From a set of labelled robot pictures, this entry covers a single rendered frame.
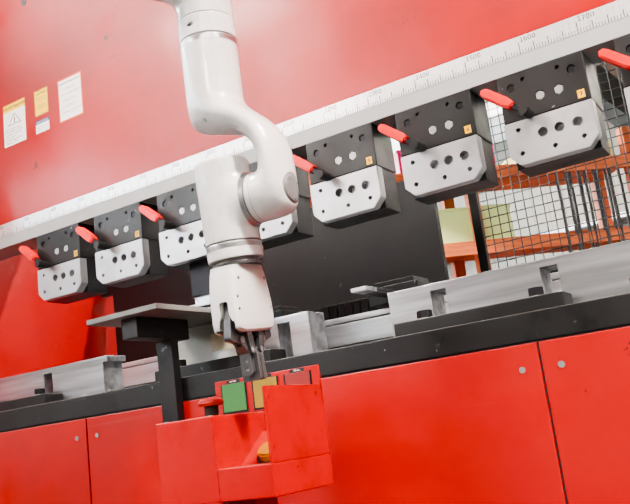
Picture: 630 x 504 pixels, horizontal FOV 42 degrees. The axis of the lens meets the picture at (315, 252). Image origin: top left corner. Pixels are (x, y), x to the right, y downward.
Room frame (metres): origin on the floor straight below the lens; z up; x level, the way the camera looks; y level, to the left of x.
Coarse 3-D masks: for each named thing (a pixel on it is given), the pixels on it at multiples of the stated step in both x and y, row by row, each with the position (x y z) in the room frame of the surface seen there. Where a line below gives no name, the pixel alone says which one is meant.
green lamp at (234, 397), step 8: (232, 384) 1.36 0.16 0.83; (240, 384) 1.35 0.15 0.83; (224, 392) 1.37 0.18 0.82; (232, 392) 1.36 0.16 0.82; (240, 392) 1.35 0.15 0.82; (224, 400) 1.37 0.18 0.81; (232, 400) 1.36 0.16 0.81; (240, 400) 1.35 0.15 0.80; (224, 408) 1.37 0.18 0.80; (232, 408) 1.36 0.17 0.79; (240, 408) 1.36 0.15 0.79
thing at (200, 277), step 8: (192, 264) 1.76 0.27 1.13; (200, 264) 1.74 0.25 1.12; (192, 272) 1.76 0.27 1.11; (200, 272) 1.75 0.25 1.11; (208, 272) 1.73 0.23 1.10; (192, 280) 1.76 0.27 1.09; (200, 280) 1.75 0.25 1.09; (208, 280) 1.74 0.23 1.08; (192, 288) 1.76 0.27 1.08; (200, 288) 1.75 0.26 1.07; (208, 288) 1.74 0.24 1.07; (192, 296) 1.76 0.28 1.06; (200, 296) 1.76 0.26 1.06; (208, 296) 1.75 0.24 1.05; (200, 304) 1.76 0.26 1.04
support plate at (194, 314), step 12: (120, 312) 1.50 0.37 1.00; (132, 312) 1.49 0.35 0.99; (144, 312) 1.49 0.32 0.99; (156, 312) 1.50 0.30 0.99; (168, 312) 1.52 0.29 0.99; (180, 312) 1.54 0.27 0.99; (192, 312) 1.56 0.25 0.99; (204, 312) 1.57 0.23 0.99; (96, 324) 1.55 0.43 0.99; (108, 324) 1.57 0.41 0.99; (120, 324) 1.59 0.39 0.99; (192, 324) 1.71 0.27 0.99; (204, 324) 1.73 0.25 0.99
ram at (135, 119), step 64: (0, 0) 2.01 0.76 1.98; (64, 0) 1.89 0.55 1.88; (128, 0) 1.78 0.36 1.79; (256, 0) 1.59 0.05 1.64; (320, 0) 1.52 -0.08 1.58; (384, 0) 1.44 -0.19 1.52; (448, 0) 1.38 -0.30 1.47; (512, 0) 1.32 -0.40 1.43; (576, 0) 1.27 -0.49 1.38; (0, 64) 2.02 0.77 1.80; (64, 64) 1.90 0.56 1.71; (128, 64) 1.79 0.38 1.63; (256, 64) 1.60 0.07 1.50; (320, 64) 1.53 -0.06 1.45; (384, 64) 1.46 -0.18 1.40; (512, 64) 1.33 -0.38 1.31; (0, 128) 2.03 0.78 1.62; (64, 128) 1.90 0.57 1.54; (128, 128) 1.80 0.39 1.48; (192, 128) 1.70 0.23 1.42; (320, 128) 1.54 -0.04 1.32; (0, 192) 2.03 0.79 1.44; (64, 192) 1.91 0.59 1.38; (128, 192) 1.80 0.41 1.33; (0, 256) 2.11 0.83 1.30
